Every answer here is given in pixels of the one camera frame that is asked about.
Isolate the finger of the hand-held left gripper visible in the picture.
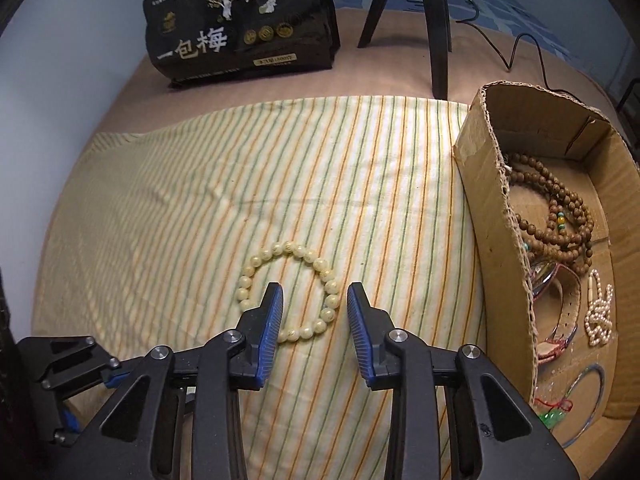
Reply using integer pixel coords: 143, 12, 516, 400
42, 391, 83, 447
17, 335, 133, 393

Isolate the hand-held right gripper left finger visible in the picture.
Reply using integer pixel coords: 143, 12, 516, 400
75, 282, 285, 480

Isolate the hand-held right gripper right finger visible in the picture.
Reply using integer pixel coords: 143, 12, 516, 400
346, 282, 581, 480

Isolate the cream bead bracelet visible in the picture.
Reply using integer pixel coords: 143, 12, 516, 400
237, 242, 341, 343

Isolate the cardboard box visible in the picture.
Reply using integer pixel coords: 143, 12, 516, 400
452, 81, 640, 461

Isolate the brown strap wristwatch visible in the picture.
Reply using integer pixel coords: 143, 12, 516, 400
530, 260, 583, 361

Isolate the green pendant with red cord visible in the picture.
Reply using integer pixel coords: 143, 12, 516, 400
535, 397, 573, 431

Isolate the white pearl necklace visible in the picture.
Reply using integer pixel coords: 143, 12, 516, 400
584, 269, 615, 347

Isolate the brown wooden bead necklace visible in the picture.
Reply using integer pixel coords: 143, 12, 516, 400
502, 152, 596, 276

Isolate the silver bangle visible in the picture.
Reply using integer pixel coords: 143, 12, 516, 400
555, 364, 607, 448

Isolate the yellow striped cloth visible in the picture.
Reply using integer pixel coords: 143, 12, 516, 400
30, 95, 541, 480

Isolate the black printed snack bag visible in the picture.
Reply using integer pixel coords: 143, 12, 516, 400
142, 0, 341, 92

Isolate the blue patterned bed sheet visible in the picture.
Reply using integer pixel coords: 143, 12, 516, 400
320, 0, 616, 81

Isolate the black power cable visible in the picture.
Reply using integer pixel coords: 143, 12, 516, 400
445, 0, 576, 98

